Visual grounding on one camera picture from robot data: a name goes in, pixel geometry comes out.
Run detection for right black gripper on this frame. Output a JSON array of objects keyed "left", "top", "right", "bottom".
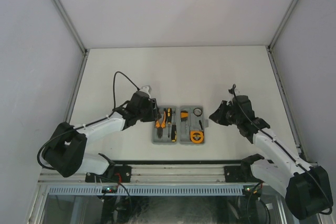
[{"left": 209, "top": 101, "right": 241, "bottom": 126}]

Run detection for orange handled pliers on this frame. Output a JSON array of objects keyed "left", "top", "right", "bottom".
[{"left": 155, "top": 108, "right": 167, "bottom": 139}]

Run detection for black electrical tape roll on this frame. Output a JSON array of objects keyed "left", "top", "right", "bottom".
[{"left": 193, "top": 108, "right": 203, "bottom": 116}]

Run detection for black yellow screwdriver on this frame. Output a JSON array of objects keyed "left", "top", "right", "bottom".
[
  {"left": 166, "top": 108, "right": 172, "bottom": 124},
  {"left": 171, "top": 124, "right": 177, "bottom": 143}
]

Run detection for orange tape measure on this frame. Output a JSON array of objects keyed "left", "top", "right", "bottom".
[{"left": 190, "top": 131, "right": 204, "bottom": 144}]

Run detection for grey plastic tool case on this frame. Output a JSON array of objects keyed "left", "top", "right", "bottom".
[{"left": 152, "top": 105, "right": 208, "bottom": 145}]

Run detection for hex key set orange holder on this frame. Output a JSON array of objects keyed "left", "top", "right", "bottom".
[{"left": 180, "top": 110, "right": 188, "bottom": 122}]

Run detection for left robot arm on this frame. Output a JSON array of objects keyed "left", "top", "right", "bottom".
[{"left": 37, "top": 90, "right": 161, "bottom": 182}]

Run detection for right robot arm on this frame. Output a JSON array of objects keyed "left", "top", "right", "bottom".
[{"left": 209, "top": 95, "right": 333, "bottom": 220}]

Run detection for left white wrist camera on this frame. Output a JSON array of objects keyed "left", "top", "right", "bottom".
[{"left": 139, "top": 85, "right": 152, "bottom": 96}]

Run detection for right camera black cable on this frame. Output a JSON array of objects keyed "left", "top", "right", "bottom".
[{"left": 227, "top": 83, "right": 333, "bottom": 216}]

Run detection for camera black cable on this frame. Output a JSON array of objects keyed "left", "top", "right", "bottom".
[
  {"left": 36, "top": 71, "right": 141, "bottom": 169},
  {"left": 227, "top": 83, "right": 333, "bottom": 216}
]

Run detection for left camera black cable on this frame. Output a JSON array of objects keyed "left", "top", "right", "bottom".
[{"left": 36, "top": 71, "right": 141, "bottom": 169}]

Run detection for aluminium front rail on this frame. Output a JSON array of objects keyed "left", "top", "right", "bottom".
[{"left": 38, "top": 163, "right": 263, "bottom": 184}]

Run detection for right aluminium frame post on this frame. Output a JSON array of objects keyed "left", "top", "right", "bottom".
[{"left": 267, "top": 0, "right": 300, "bottom": 50}]

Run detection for aluminium frame post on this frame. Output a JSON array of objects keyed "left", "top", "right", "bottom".
[
  {"left": 267, "top": 0, "right": 300, "bottom": 50},
  {"left": 36, "top": 0, "right": 88, "bottom": 55}
]

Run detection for slotted grey cable duct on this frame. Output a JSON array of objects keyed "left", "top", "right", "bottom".
[{"left": 48, "top": 185, "right": 244, "bottom": 196}]

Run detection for left aluminium frame post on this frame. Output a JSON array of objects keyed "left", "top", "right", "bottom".
[{"left": 36, "top": 0, "right": 88, "bottom": 55}]

